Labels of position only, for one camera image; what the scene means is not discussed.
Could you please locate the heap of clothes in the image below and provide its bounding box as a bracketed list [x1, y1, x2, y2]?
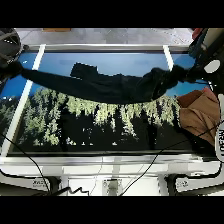
[188, 28, 224, 63]

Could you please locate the black garment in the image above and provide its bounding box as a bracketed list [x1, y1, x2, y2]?
[19, 62, 192, 105]

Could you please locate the brown garment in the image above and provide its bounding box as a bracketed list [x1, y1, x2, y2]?
[175, 87, 221, 148]

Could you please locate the black cable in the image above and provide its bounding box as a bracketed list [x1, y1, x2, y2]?
[49, 186, 91, 197]
[119, 119, 224, 196]
[0, 132, 53, 195]

